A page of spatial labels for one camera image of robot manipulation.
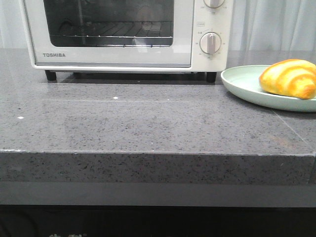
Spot dark cabinet drawer front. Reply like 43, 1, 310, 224
0, 205, 316, 237

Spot lower beige oven knob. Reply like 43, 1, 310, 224
199, 32, 221, 55

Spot upper beige oven knob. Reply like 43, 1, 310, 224
203, 0, 224, 9

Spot white Toshiba toaster oven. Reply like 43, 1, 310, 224
19, 0, 234, 82

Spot glass oven door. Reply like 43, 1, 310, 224
21, 0, 194, 67

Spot beige oven knob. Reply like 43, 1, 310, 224
199, 32, 221, 55
203, 0, 224, 9

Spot metal wire oven rack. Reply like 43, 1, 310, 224
52, 21, 173, 38

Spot yellow striped bread roll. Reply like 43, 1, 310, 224
259, 59, 316, 100

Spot light green plate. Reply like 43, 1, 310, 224
221, 65, 316, 113

